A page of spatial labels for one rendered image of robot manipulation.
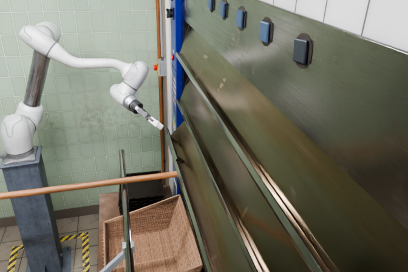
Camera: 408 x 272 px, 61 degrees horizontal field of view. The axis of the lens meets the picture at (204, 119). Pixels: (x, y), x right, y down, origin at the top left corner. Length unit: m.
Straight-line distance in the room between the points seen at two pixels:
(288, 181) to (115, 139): 2.36
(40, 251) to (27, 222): 0.28
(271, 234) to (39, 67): 1.80
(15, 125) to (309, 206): 1.92
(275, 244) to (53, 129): 2.32
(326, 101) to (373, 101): 0.11
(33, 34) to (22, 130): 0.59
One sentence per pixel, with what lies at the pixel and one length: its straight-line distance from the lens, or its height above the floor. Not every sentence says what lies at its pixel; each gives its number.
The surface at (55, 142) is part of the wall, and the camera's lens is 3.03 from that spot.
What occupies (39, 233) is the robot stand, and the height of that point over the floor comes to 0.43.
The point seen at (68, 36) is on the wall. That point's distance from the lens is 2.70.
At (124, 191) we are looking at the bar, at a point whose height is 1.17.
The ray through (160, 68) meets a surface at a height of 1.47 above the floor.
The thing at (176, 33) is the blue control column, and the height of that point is 1.81.
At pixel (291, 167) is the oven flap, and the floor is 1.79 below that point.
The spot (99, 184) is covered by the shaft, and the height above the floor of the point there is 1.20.
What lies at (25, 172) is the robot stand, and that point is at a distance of 2.43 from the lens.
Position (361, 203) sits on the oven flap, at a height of 1.85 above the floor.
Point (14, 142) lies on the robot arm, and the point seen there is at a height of 1.14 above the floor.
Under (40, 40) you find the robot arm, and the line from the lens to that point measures 2.12.
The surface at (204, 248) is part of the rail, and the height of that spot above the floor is 1.26.
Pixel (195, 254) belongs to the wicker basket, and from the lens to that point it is 1.87.
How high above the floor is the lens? 2.21
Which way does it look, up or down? 26 degrees down
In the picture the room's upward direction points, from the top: 2 degrees clockwise
